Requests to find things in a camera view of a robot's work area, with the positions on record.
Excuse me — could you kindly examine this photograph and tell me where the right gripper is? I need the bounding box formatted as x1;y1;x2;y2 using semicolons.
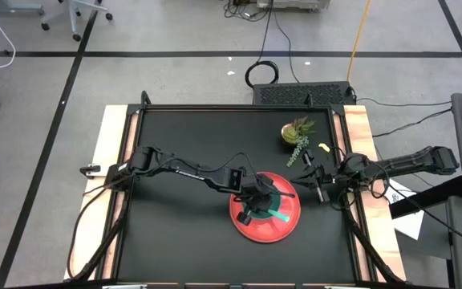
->
290;149;342;205

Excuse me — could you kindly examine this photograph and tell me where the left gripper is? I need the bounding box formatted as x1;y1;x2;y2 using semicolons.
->
236;173;296;226

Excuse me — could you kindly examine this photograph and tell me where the teal bowl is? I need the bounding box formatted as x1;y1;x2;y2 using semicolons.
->
245;200;287;226

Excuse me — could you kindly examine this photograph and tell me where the orange plate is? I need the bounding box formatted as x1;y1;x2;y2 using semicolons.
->
229;171;302;245

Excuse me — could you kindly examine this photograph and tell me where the succulent plant in brown pot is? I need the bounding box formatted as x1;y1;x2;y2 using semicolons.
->
280;116;318;169

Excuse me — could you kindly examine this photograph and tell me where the black perforated computer case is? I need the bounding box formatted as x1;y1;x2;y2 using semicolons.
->
252;80;357;108

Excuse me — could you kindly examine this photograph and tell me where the white paper sheet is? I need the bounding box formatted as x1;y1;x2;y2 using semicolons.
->
389;178;427;242

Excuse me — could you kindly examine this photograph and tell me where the grey equipment cart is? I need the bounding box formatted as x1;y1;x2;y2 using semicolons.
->
254;0;331;12

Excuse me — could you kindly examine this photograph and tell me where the white office chair base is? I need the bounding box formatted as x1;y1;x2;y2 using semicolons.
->
40;0;114;43

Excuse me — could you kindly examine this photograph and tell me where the black coiled cable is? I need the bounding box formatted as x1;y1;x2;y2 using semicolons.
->
244;0;281;90

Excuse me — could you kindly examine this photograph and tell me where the yellow hose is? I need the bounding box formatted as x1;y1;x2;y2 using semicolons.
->
346;0;374;83

